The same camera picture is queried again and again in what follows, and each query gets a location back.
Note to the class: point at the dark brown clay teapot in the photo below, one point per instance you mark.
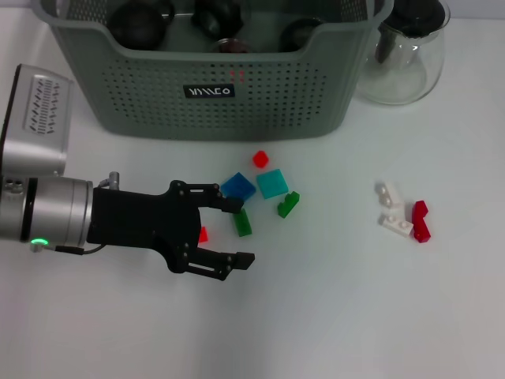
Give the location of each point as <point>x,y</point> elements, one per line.
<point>136,27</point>

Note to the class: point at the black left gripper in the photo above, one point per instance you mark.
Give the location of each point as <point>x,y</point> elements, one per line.
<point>138,221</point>

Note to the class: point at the small red studded cube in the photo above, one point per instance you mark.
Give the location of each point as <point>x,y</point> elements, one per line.
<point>260,158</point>

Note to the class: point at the black carafe lid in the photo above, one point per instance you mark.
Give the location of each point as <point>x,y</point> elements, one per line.
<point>418,16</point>

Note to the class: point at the blue square toy tile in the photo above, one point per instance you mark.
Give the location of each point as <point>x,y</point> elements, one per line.
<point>240,185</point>

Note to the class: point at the cyan square toy tile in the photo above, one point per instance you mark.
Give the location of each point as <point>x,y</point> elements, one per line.
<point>271,183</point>

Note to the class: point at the grey perforated plastic storage basket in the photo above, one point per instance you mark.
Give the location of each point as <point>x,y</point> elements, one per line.
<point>256,110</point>

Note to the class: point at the white toy brick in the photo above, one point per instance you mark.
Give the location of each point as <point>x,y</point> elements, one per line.
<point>388,194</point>
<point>396,225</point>

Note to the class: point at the green rectangular toy brick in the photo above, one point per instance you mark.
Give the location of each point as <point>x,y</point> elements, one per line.
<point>242,226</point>

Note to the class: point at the small red square block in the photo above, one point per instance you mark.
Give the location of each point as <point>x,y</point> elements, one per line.
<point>203,235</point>

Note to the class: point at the clear glass carafe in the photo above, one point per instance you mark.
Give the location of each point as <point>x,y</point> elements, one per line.
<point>394,79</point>

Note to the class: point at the dark red toy brick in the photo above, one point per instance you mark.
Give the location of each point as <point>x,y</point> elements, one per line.
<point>420,223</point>

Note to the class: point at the left gripper silver side plug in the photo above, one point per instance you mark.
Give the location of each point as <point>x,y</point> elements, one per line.
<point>114,177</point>

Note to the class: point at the green stepped toy brick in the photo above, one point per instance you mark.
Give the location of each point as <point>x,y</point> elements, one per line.
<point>287,205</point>

